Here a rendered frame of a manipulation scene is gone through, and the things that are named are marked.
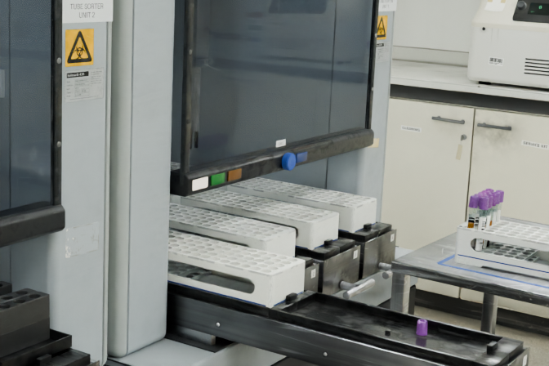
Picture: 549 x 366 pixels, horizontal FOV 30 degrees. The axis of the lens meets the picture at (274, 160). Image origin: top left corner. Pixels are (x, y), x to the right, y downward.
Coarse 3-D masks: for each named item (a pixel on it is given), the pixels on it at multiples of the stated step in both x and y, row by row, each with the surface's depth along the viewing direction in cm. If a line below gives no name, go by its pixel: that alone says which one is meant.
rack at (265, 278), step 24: (168, 240) 165; (192, 240) 166; (216, 240) 166; (168, 264) 164; (192, 264) 156; (216, 264) 154; (240, 264) 153; (264, 264) 154; (288, 264) 155; (216, 288) 154; (240, 288) 160; (264, 288) 150; (288, 288) 153
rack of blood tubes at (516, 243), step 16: (464, 224) 177; (496, 224) 178; (512, 224) 179; (464, 240) 174; (496, 240) 171; (512, 240) 170; (528, 240) 168; (544, 240) 169; (480, 256) 173; (496, 256) 172; (512, 256) 172; (528, 256) 172; (544, 256) 177; (512, 272) 171; (528, 272) 169; (544, 272) 168
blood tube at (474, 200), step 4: (472, 196) 174; (476, 196) 174; (472, 200) 173; (476, 200) 173; (472, 204) 174; (476, 204) 174; (472, 208) 174; (476, 208) 174; (472, 212) 174; (468, 216) 174; (472, 216) 174; (468, 220) 174; (472, 220) 174; (468, 224) 174; (472, 224) 174
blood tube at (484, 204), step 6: (480, 198) 173; (486, 198) 173; (480, 204) 173; (486, 204) 172; (480, 210) 173; (486, 210) 173; (480, 216) 173; (480, 222) 173; (480, 228) 173; (480, 240) 174; (480, 246) 174
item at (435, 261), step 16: (528, 224) 205; (544, 224) 205; (448, 240) 189; (416, 256) 178; (432, 256) 179; (448, 256) 179; (400, 272) 174; (416, 272) 173; (432, 272) 171; (448, 272) 170; (464, 272) 170; (480, 272) 170; (496, 272) 171; (400, 288) 175; (480, 288) 166; (496, 288) 165; (512, 288) 163; (528, 288) 163; (544, 288) 163; (400, 304) 175; (496, 304) 213; (544, 304) 160
